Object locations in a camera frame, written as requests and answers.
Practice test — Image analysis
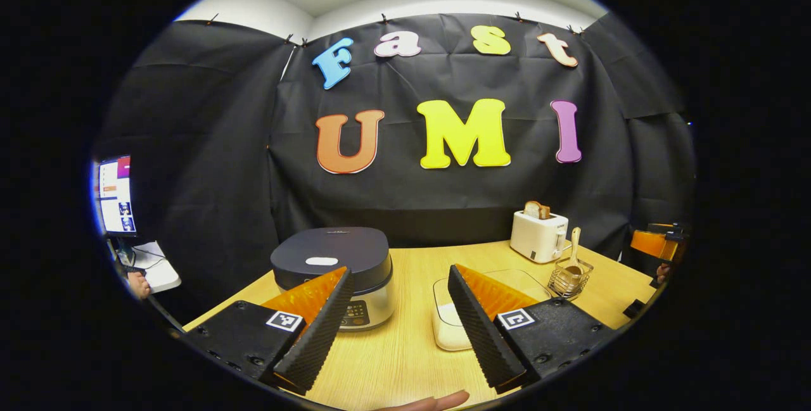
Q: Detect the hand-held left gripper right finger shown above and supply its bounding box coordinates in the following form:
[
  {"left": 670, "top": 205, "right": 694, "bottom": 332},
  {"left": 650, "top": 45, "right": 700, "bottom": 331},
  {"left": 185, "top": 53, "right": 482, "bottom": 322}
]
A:
[{"left": 447, "top": 264, "right": 620, "bottom": 395}]

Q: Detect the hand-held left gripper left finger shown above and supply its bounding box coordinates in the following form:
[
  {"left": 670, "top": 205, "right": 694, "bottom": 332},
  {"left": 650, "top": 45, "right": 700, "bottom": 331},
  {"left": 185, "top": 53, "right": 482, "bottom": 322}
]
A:
[{"left": 181, "top": 267, "right": 355, "bottom": 396}]

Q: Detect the wooden spoon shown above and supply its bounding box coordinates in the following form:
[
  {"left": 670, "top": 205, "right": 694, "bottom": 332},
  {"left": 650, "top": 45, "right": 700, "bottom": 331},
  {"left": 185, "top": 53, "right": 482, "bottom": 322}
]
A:
[{"left": 561, "top": 227, "right": 584, "bottom": 279}]

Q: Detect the black silver rice cooker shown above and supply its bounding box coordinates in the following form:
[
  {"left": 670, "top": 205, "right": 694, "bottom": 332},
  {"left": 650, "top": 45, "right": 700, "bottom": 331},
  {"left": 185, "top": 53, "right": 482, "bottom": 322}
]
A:
[{"left": 271, "top": 227, "right": 395, "bottom": 332}]

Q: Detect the metal wire chopstick holder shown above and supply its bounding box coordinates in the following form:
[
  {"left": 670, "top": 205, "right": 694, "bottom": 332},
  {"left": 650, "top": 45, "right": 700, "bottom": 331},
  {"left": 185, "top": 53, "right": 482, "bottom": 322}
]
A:
[{"left": 547, "top": 256, "right": 594, "bottom": 300}]

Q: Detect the clear plastic rice box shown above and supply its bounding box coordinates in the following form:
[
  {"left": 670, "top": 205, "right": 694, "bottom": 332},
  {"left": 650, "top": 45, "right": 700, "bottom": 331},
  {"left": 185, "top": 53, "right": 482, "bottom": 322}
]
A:
[{"left": 432, "top": 269, "right": 552, "bottom": 352}]

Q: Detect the white toaster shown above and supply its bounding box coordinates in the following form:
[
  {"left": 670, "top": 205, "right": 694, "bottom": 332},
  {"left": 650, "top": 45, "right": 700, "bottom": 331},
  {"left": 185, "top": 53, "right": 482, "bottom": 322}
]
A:
[{"left": 510, "top": 210, "right": 570, "bottom": 264}]

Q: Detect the black backdrop cloth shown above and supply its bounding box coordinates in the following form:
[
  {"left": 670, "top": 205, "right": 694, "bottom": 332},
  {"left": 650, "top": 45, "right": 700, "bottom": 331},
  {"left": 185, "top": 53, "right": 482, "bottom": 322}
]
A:
[{"left": 95, "top": 13, "right": 698, "bottom": 310}]

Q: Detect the white side desk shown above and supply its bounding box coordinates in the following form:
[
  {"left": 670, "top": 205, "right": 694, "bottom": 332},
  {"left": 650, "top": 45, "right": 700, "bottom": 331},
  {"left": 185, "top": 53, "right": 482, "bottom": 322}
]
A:
[{"left": 124, "top": 241, "right": 182, "bottom": 294}]

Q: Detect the computer monitor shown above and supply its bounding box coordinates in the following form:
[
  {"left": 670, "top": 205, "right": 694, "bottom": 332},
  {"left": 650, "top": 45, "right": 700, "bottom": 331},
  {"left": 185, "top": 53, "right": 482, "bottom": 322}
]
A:
[{"left": 95, "top": 155, "right": 137, "bottom": 237}]

